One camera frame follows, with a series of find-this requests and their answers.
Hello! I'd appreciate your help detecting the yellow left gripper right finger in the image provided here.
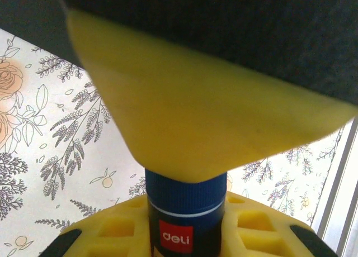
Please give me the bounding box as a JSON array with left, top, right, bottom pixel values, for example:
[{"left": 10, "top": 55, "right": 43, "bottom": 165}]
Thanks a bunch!
[{"left": 222, "top": 191, "right": 338, "bottom": 257}]

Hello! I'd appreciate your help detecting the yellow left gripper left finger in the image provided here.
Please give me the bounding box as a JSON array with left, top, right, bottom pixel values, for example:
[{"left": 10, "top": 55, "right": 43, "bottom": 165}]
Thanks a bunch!
[{"left": 36, "top": 194, "right": 150, "bottom": 257}]

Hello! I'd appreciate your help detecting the blue glue stick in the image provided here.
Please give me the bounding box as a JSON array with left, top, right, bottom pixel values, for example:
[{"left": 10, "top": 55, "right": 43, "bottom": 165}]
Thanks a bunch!
[{"left": 147, "top": 203, "right": 227, "bottom": 257}]

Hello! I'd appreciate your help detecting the blue glue stick cap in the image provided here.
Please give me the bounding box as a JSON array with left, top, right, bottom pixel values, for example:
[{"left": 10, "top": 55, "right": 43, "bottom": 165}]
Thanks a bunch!
[{"left": 144, "top": 169, "right": 228, "bottom": 215}]

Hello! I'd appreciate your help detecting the wide aluminium frame rail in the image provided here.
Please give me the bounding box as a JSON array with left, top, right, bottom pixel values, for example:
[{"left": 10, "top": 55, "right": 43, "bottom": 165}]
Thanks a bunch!
[{"left": 312, "top": 118, "right": 358, "bottom": 257}]

